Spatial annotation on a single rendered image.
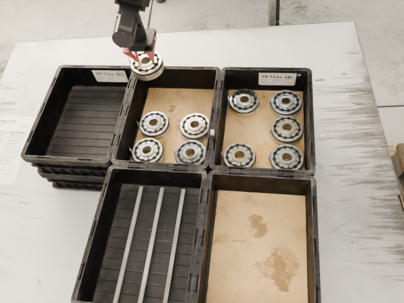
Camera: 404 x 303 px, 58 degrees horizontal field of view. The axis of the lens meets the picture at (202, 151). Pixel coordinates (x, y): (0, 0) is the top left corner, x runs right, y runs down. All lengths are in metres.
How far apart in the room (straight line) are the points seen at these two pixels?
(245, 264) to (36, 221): 0.75
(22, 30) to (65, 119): 2.07
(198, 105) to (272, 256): 0.58
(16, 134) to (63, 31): 1.69
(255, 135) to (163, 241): 0.45
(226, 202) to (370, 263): 0.46
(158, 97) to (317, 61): 0.69
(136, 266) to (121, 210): 0.18
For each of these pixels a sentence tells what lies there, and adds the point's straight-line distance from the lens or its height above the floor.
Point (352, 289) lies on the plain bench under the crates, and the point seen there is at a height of 0.70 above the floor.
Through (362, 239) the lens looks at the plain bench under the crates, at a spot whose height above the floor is 0.70.
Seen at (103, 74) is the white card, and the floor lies 0.90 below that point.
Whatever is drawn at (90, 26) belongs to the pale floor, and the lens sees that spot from 3.17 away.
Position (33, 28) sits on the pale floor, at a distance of 3.40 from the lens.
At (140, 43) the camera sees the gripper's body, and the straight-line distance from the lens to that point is 1.10.
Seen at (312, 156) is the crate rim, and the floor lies 0.93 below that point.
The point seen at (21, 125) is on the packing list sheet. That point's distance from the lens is 1.69.
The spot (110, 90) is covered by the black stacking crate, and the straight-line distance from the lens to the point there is 1.45.
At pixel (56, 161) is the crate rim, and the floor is 0.93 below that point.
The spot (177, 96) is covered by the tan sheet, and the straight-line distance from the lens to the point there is 1.35.
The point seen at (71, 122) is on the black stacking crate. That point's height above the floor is 0.83.
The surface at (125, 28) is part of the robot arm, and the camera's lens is 0.98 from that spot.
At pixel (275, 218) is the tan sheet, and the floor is 0.83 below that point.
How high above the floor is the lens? 1.85
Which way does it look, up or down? 58 degrees down
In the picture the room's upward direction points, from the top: 12 degrees counter-clockwise
